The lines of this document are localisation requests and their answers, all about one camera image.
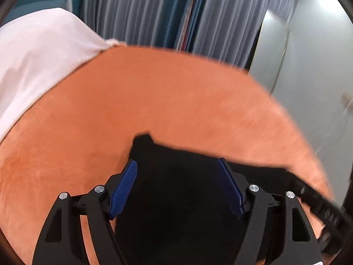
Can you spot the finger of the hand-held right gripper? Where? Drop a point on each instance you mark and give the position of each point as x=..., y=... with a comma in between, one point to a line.
x=322, y=207

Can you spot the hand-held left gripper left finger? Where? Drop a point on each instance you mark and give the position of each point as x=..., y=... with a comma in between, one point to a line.
x=124, y=190

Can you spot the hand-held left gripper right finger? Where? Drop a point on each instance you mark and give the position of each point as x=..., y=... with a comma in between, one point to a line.
x=230, y=190

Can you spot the black pants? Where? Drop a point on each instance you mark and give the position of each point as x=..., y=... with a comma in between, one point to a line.
x=176, y=198

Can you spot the orange plush blanket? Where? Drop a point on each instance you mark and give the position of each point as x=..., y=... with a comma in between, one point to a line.
x=165, y=93

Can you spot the pale pink mattress cover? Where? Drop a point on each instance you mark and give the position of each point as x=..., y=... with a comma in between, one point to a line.
x=114, y=44

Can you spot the white wardrobe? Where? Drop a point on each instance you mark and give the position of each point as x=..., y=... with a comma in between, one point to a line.
x=311, y=60

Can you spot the white bed sheet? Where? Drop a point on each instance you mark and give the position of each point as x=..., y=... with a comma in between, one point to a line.
x=41, y=55

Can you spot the grey blue curtain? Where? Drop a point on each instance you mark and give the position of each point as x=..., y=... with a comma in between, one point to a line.
x=138, y=11

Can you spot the blue padded headboard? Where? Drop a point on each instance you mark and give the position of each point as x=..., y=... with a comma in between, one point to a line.
x=35, y=7

